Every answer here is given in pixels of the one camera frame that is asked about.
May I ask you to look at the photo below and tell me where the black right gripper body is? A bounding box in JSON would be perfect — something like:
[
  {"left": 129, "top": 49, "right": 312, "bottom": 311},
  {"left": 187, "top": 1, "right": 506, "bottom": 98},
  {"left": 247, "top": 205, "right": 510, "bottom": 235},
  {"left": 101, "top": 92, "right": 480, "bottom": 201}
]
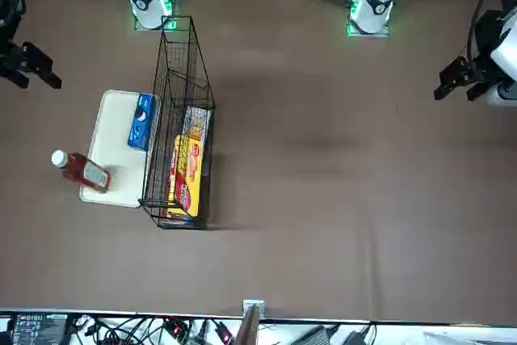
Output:
[{"left": 0, "top": 0, "right": 26, "bottom": 70}]

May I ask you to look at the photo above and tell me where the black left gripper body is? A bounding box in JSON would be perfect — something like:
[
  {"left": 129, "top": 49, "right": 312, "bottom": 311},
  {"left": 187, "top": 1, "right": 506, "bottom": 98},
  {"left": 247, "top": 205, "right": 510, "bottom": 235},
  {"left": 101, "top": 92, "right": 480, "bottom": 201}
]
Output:
[{"left": 468, "top": 9, "right": 506, "bottom": 87}]

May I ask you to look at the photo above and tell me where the blue Oreo cookie box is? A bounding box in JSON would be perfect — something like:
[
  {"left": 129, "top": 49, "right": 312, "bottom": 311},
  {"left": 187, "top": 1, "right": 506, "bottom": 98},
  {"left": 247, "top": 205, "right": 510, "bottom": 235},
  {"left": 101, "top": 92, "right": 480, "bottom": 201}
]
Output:
[{"left": 127, "top": 93, "right": 158, "bottom": 150}]

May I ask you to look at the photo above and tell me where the cream plastic tray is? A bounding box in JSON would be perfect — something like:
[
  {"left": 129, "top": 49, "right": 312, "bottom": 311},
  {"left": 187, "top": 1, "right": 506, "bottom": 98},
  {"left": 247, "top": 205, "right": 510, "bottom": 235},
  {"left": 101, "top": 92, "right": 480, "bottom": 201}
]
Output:
[{"left": 78, "top": 89, "right": 162, "bottom": 209}]

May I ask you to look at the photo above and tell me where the yellow cookie box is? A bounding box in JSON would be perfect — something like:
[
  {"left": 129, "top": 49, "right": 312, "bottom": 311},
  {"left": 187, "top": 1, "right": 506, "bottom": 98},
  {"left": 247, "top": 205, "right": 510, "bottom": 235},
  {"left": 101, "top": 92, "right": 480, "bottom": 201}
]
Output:
[{"left": 166, "top": 134, "right": 207, "bottom": 219}]

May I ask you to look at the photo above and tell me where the black labelled power adapter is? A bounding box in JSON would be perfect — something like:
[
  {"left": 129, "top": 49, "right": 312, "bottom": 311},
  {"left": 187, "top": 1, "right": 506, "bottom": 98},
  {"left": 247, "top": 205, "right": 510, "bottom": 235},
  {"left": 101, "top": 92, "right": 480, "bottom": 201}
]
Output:
[{"left": 6, "top": 312, "right": 69, "bottom": 345}]

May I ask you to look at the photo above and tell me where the small black power adapter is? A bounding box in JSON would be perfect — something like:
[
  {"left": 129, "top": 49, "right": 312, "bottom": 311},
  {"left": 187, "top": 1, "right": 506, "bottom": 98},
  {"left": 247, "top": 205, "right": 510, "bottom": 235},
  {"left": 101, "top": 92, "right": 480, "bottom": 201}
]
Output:
[{"left": 341, "top": 330, "right": 372, "bottom": 345}]

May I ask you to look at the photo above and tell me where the grey power adapter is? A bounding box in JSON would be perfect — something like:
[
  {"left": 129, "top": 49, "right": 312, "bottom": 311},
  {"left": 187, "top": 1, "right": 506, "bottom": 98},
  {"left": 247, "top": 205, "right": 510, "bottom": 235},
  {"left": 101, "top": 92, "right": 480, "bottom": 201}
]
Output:
[{"left": 288, "top": 323, "right": 341, "bottom": 345}]

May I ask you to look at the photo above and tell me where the black plug red light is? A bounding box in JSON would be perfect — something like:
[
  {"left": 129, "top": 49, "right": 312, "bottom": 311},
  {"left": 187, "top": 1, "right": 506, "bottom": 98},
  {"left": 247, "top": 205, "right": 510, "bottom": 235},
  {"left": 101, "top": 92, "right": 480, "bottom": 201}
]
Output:
[
  {"left": 212, "top": 319, "right": 236, "bottom": 345},
  {"left": 163, "top": 316, "right": 190, "bottom": 341}
]

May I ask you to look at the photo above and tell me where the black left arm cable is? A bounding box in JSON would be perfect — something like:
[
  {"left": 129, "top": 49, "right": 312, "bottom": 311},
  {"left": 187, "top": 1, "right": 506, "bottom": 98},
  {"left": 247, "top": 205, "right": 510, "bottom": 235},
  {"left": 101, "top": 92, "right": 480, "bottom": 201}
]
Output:
[{"left": 466, "top": 0, "right": 504, "bottom": 64}]

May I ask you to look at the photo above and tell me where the black wire shelf rack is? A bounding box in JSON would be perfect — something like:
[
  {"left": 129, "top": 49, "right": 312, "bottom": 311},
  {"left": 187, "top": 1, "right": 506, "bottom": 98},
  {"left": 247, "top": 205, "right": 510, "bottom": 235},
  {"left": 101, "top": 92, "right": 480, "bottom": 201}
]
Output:
[{"left": 137, "top": 15, "right": 217, "bottom": 231}]

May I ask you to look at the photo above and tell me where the black ledge cable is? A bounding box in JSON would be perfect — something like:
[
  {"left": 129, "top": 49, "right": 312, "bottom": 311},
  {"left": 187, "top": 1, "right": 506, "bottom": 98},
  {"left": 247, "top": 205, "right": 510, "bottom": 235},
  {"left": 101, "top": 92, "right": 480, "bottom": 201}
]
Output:
[{"left": 90, "top": 314, "right": 170, "bottom": 345}]

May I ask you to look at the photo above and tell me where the grey post bracket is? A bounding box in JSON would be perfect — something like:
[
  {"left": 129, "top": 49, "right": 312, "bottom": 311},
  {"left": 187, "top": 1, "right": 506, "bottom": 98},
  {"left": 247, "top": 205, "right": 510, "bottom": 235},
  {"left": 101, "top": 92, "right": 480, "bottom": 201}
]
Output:
[{"left": 242, "top": 299, "right": 267, "bottom": 319}]

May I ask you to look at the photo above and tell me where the metal camera post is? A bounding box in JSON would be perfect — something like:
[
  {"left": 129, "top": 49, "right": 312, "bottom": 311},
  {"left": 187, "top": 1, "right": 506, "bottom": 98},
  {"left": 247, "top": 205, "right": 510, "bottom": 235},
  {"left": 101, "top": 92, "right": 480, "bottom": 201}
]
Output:
[{"left": 235, "top": 304, "right": 262, "bottom": 345}]

